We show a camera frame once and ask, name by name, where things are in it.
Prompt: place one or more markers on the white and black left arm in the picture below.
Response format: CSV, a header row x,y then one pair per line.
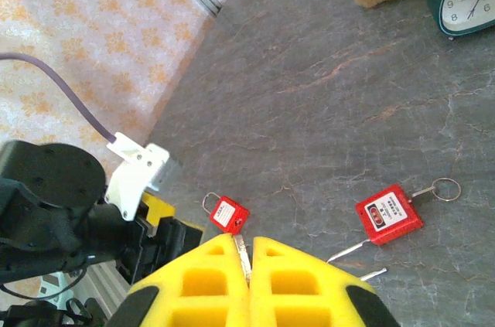
x,y
38,315

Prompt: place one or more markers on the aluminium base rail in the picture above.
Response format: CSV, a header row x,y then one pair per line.
x,y
102,288

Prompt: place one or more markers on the small metal key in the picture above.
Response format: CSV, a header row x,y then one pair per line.
x,y
241,253

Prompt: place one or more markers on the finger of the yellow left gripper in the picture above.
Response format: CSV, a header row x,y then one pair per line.
x,y
181,236
159,208

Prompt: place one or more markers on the red padlock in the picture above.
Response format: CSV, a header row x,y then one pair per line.
x,y
226,214
388,215

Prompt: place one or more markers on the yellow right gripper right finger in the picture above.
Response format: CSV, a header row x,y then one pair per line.
x,y
294,288

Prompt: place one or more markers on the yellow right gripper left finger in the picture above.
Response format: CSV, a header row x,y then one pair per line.
x,y
205,284

